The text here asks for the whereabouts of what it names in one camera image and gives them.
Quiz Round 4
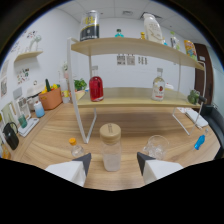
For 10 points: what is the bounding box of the yellow snack bag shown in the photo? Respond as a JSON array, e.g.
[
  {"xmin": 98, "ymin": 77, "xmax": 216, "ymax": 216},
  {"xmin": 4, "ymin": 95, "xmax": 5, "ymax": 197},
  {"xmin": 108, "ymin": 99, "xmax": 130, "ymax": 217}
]
[{"xmin": 183, "ymin": 39, "xmax": 198, "ymax": 62}]

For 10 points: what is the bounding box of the orange storage basket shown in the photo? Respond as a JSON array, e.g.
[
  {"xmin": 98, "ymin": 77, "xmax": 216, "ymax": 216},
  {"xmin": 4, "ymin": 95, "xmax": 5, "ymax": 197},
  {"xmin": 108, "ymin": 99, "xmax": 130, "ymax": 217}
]
[{"xmin": 38, "ymin": 87, "xmax": 64, "ymax": 111}]

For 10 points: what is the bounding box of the teal liquid bottle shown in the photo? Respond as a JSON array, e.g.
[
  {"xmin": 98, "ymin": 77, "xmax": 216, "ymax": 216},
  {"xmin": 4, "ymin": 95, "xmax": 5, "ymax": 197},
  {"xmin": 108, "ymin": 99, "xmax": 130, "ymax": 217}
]
[{"xmin": 114, "ymin": 28, "xmax": 125, "ymax": 38}]

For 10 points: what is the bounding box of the brown door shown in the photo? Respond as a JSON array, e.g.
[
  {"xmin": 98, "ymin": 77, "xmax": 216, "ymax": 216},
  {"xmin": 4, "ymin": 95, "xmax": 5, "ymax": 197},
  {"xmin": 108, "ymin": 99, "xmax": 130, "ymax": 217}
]
[{"xmin": 194, "ymin": 43, "xmax": 214, "ymax": 104}]

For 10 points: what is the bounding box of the white notebook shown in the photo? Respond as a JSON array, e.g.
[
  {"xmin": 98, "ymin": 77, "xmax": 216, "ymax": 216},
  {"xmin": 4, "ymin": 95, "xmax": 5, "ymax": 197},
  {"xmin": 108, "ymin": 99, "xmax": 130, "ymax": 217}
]
[{"xmin": 184, "ymin": 108, "xmax": 209, "ymax": 129}]

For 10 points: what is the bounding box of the clear bottle red label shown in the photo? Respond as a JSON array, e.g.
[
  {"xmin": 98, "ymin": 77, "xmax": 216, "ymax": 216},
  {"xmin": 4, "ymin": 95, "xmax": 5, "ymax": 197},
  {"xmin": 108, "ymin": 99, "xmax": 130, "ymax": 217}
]
[{"xmin": 151, "ymin": 67, "xmax": 166, "ymax": 102}]

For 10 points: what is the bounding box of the red liquid glass bottle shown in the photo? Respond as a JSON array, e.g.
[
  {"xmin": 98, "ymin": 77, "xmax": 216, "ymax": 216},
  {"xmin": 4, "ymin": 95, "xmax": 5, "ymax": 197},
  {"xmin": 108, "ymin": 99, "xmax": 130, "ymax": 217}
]
[{"xmin": 88, "ymin": 65, "xmax": 105, "ymax": 103}]

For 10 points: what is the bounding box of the two-tier wooden shelf rack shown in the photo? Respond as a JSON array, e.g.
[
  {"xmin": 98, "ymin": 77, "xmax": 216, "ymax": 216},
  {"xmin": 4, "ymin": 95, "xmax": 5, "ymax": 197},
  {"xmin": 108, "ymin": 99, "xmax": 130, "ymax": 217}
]
[{"xmin": 66, "ymin": 36, "xmax": 207, "ymax": 144}]

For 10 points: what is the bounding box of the white and blue cup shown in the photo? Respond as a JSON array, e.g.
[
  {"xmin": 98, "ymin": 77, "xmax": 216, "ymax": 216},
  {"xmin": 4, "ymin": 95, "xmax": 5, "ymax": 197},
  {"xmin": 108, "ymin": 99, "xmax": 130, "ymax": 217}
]
[{"xmin": 33, "ymin": 100, "xmax": 46, "ymax": 118}]

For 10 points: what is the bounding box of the black armchair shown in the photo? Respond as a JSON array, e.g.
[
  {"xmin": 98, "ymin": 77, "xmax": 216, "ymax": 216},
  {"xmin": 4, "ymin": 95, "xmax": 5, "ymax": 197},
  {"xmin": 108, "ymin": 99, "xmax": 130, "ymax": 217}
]
[{"xmin": 201, "ymin": 104, "xmax": 224, "ymax": 160}]

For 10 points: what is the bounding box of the dark cylindrical muddler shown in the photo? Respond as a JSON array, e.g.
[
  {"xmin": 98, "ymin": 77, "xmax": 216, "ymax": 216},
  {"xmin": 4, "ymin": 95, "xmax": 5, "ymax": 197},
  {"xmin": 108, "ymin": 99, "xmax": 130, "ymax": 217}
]
[{"xmin": 198, "ymin": 94, "xmax": 208, "ymax": 105}]

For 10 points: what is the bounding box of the glass jar wooden lid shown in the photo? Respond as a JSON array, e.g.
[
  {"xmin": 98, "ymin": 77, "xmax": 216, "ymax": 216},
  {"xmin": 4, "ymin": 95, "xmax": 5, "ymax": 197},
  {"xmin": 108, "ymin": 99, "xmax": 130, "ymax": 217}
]
[{"xmin": 99, "ymin": 122, "xmax": 123, "ymax": 172}]

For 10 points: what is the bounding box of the clear glass with ice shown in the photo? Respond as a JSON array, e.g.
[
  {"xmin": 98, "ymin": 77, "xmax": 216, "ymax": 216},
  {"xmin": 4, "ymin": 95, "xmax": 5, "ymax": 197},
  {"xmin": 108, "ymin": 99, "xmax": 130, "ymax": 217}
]
[{"xmin": 142, "ymin": 134, "xmax": 170, "ymax": 161}]

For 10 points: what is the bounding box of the black kettle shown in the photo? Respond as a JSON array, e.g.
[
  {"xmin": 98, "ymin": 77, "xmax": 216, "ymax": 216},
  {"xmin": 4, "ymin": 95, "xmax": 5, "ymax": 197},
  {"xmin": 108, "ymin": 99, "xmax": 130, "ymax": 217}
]
[{"xmin": 2, "ymin": 121, "xmax": 20, "ymax": 151}]

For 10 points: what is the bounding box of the small clear bottle orange cap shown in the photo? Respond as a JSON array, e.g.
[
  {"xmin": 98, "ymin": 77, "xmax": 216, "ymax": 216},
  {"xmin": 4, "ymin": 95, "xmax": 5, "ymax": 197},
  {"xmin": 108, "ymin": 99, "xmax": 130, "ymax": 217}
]
[{"xmin": 68, "ymin": 137, "xmax": 85, "ymax": 158}]

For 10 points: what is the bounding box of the green cup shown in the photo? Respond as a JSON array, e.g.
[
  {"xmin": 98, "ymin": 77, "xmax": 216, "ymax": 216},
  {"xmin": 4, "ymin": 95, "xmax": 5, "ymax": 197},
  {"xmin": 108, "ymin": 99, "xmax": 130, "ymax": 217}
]
[{"xmin": 17, "ymin": 114, "xmax": 28, "ymax": 129}]

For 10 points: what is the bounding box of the green potted plant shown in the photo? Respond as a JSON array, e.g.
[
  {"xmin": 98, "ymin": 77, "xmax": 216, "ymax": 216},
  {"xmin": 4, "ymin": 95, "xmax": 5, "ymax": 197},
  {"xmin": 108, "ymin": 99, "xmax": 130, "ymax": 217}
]
[{"xmin": 73, "ymin": 78, "xmax": 88, "ymax": 92}]

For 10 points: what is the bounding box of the white kitchen scale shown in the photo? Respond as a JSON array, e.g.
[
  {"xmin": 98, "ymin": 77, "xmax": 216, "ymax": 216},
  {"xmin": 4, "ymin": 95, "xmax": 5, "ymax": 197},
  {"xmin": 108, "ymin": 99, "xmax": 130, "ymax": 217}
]
[{"xmin": 17, "ymin": 117, "xmax": 40, "ymax": 138}]

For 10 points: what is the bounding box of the wooden wall shelf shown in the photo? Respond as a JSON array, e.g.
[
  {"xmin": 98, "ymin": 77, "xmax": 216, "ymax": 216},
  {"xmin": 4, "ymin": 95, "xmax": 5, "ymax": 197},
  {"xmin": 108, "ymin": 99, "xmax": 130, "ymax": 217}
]
[{"xmin": 13, "ymin": 50, "xmax": 44, "ymax": 63}]

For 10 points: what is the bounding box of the clear bottle green cap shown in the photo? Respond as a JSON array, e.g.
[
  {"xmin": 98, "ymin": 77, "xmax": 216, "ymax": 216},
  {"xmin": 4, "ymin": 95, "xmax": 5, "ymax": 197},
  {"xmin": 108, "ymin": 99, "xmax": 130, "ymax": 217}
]
[{"xmin": 169, "ymin": 31, "xmax": 180, "ymax": 51}]

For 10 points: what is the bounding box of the yellow mug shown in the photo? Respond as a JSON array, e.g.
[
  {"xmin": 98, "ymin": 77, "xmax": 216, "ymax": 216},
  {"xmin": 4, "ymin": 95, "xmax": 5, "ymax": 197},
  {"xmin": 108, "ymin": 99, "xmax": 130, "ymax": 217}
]
[{"xmin": 75, "ymin": 89, "xmax": 86, "ymax": 101}]

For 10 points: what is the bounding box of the blue liquid bottle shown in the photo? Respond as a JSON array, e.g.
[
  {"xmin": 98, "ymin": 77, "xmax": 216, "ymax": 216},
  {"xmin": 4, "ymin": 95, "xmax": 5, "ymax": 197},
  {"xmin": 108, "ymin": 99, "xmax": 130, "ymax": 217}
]
[{"xmin": 194, "ymin": 129, "xmax": 209, "ymax": 151}]

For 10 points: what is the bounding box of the large white milk bottle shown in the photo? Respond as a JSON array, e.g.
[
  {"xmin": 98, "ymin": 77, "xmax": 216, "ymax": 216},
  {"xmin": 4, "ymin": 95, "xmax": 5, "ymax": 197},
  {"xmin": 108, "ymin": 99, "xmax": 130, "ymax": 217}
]
[{"xmin": 143, "ymin": 13, "xmax": 164, "ymax": 44}]

